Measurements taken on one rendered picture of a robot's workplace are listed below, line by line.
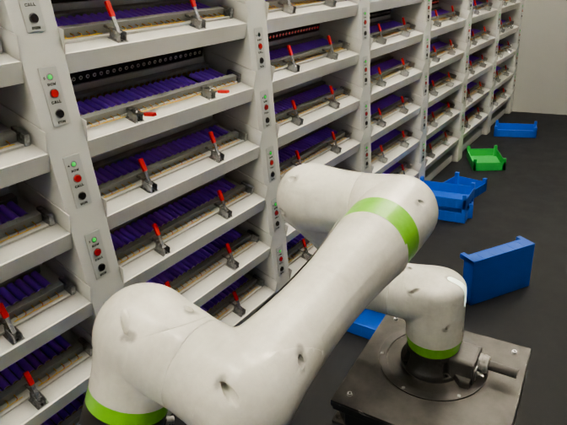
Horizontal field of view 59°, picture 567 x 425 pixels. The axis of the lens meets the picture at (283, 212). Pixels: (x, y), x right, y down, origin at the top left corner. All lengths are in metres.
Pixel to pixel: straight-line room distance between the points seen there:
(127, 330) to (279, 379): 0.16
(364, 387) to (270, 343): 0.76
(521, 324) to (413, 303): 0.99
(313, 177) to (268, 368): 0.44
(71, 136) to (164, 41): 0.35
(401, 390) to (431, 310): 0.21
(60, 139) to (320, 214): 0.62
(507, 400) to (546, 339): 0.81
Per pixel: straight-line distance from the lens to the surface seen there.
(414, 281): 1.14
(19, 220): 1.25
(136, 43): 1.30
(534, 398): 1.81
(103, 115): 1.30
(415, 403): 1.21
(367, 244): 0.65
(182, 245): 1.48
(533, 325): 2.10
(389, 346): 1.33
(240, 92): 1.56
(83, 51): 1.22
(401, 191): 0.76
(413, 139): 2.91
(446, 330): 1.17
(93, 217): 1.26
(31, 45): 1.16
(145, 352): 0.51
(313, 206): 0.83
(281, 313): 0.53
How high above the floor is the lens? 1.22
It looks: 25 degrees down
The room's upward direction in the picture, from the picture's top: 5 degrees counter-clockwise
